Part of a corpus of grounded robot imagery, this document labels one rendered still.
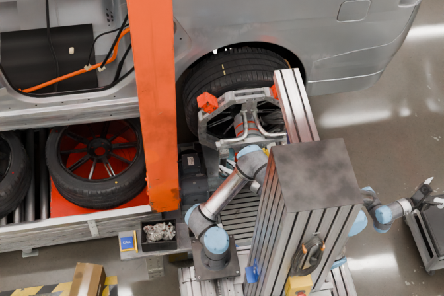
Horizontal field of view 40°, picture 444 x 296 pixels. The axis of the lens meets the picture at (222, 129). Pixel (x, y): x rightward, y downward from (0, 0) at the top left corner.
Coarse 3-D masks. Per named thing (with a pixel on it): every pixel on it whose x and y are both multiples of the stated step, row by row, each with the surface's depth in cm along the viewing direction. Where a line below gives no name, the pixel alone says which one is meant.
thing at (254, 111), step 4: (252, 104) 331; (256, 104) 332; (252, 108) 334; (256, 108) 336; (252, 112) 335; (256, 112) 337; (256, 116) 333; (256, 120) 332; (256, 124) 331; (260, 124) 331; (260, 128) 329; (260, 132) 329; (264, 132) 328; (280, 132) 328; (284, 132) 328; (268, 136) 327; (272, 136) 327; (276, 136) 328; (280, 136) 328; (284, 136) 329
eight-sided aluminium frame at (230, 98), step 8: (264, 88) 331; (224, 96) 329; (232, 96) 327; (240, 96) 327; (248, 96) 327; (256, 96) 327; (264, 96) 328; (272, 96) 329; (224, 104) 328; (232, 104) 328; (200, 112) 338; (216, 112) 332; (200, 120) 336; (208, 120) 337; (200, 128) 342; (272, 128) 367; (280, 128) 364; (200, 136) 349; (208, 136) 358; (208, 144) 358; (264, 144) 370
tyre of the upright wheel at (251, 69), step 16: (240, 48) 339; (256, 48) 341; (208, 64) 339; (224, 64) 333; (240, 64) 332; (256, 64) 334; (272, 64) 338; (192, 80) 343; (208, 80) 333; (224, 80) 328; (240, 80) 327; (256, 80) 329; (272, 80) 332; (192, 96) 341; (192, 112) 343; (192, 128) 356
